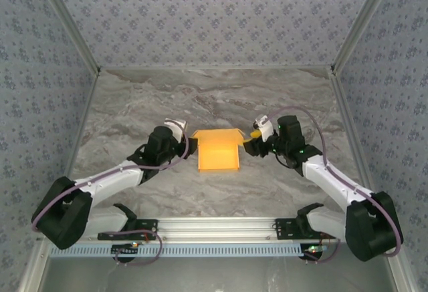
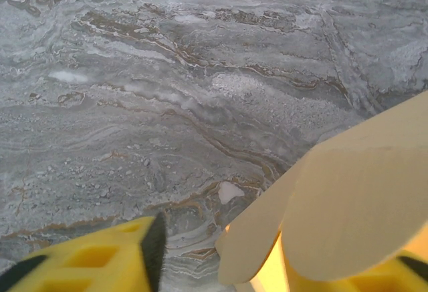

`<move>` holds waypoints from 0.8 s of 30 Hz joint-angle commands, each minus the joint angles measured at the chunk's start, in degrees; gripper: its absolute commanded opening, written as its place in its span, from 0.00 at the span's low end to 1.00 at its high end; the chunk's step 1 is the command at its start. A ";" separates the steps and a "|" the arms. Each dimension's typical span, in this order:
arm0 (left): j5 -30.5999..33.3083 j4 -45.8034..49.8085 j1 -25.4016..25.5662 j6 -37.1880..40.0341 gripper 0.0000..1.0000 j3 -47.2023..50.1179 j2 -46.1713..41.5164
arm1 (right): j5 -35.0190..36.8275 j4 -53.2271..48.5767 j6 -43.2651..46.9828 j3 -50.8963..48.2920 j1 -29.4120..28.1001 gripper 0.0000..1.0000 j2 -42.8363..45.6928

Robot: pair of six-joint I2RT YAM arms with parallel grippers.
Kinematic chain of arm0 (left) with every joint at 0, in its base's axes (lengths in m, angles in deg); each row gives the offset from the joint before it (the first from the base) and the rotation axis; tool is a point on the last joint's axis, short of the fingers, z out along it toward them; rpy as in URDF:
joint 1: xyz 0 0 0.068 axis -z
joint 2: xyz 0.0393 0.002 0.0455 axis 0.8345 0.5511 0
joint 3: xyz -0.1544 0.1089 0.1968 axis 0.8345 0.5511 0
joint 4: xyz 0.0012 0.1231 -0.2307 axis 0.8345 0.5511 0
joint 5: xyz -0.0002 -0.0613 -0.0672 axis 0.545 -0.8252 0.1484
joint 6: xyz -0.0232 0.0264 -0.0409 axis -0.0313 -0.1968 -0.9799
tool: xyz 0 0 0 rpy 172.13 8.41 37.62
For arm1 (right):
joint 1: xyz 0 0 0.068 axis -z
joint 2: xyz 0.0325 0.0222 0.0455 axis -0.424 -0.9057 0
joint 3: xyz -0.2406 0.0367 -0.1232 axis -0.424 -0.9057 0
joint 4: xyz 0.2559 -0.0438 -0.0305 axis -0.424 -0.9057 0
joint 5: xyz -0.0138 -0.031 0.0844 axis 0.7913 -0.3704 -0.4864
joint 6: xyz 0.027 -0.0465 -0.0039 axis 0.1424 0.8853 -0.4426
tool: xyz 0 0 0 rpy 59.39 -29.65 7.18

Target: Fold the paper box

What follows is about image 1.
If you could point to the aluminium left frame post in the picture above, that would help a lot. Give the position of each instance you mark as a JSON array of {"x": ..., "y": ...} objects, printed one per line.
[{"x": 67, "y": 21}]

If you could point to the aluminium cross rail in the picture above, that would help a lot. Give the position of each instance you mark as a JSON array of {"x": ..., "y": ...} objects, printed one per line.
[{"x": 214, "y": 228}]

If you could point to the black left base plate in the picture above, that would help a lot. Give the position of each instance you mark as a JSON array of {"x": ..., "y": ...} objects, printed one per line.
[{"x": 147, "y": 230}]

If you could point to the black led board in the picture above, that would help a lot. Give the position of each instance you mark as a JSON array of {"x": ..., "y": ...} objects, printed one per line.
[
  {"x": 125, "y": 250},
  {"x": 314, "y": 249}
]

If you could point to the aluminium frame post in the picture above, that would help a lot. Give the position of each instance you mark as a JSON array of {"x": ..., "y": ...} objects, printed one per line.
[
  {"x": 67, "y": 21},
  {"x": 364, "y": 21}
]

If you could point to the yellow paper box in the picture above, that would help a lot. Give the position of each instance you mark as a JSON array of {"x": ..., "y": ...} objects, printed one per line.
[{"x": 217, "y": 155}]

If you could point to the aluminium right frame post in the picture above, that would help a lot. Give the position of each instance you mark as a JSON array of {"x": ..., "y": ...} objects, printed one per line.
[{"x": 364, "y": 21}]

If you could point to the black left LED board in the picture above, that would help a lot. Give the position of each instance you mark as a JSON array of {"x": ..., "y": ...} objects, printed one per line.
[{"x": 125, "y": 250}]

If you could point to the aluminium right lower frame bar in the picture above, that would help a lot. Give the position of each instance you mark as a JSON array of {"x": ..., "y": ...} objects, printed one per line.
[{"x": 401, "y": 272}]

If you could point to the aluminium left lower frame bar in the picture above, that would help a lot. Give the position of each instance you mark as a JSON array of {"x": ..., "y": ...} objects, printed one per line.
[{"x": 33, "y": 268}]

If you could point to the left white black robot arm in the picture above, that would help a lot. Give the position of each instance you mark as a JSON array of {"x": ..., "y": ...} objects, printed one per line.
[{"x": 110, "y": 180}]

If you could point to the black right LED board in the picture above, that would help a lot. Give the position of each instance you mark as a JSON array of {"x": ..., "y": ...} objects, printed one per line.
[{"x": 314, "y": 249}]

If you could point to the grey metal panel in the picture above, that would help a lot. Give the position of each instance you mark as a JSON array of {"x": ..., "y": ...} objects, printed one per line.
[{"x": 214, "y": 275}]

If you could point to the aluminium right side rail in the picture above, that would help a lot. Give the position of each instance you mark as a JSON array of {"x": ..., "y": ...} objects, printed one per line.
[{"x": 349, "y": 121}]

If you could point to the aluminium left side rail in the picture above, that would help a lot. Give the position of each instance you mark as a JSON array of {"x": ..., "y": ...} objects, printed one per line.
[{"x": 79, "y": 135}]

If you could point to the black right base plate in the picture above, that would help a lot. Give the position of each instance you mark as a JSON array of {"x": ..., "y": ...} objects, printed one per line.
[{"x": 284, "y": 230}]

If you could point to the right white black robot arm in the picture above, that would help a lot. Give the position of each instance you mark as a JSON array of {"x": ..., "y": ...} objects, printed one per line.
[{"x": 327, "y": 175}]

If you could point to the aluminium frame bar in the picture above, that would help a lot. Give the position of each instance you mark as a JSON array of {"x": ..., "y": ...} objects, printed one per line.
[
  {"x": 401, "y": 272},
  {"x": 33, "y": 268}
]

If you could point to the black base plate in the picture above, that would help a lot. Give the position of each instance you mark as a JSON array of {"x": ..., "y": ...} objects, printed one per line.
[
  {"x": 147, "y": 230},
  {"x": 284, "y": 230}
]

